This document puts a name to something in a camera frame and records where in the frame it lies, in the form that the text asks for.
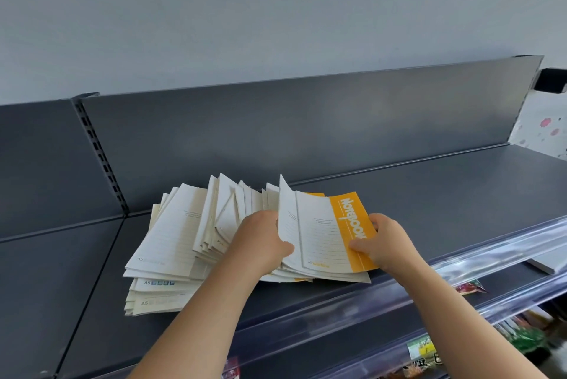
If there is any dark grey back panel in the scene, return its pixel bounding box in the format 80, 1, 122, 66
0, 98, 127, 242
79, 55, 545, 215

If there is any person's right hand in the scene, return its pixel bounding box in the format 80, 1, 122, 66
348, 213, 428, 277

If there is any white floral patterned panel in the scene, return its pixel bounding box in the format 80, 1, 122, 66
508, 90, 567, 160

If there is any slotted dark metal upright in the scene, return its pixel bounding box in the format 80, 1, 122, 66
72, 92, 130, 217

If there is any black wall adapter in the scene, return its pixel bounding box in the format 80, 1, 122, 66
533, 67, 567, 94

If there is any small orange notebook stack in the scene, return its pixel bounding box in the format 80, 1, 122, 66
278, 173, 380, 276

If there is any yellow green price tag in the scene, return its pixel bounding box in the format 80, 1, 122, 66
406, 334, 437, 361

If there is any pile of white notebooks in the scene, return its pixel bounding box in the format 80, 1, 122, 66
123, 172, 372, 318

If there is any yellow white box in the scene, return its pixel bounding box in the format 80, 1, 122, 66
522, 308, 555, 327

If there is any person's left forearm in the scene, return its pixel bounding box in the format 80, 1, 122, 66
128, 254, 269, 379

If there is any person's left hand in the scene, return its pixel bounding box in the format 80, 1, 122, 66
224, 210, 295, 280

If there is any red green snack packet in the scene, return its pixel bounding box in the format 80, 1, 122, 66
455, 279, 487, 295

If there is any white grey flat book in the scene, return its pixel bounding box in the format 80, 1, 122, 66
527, 245, 567, 276

